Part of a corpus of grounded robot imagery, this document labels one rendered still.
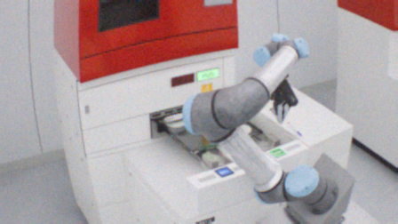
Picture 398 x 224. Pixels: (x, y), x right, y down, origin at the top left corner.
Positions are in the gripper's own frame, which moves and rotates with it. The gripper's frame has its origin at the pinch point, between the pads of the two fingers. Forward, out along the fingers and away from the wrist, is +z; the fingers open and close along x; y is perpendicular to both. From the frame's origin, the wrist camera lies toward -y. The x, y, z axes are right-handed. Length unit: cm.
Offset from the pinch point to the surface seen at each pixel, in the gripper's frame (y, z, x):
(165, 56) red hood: 54, -14, 23
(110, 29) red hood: 53, -34, 50
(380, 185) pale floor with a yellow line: 26, 111, -149
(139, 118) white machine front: 59, 14, 35
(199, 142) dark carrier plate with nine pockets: 35.9, 20.8, 17.0
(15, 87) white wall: 207, 35, 93
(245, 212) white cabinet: -4.0, 35.9, 17.6
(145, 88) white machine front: 59, 1, 31
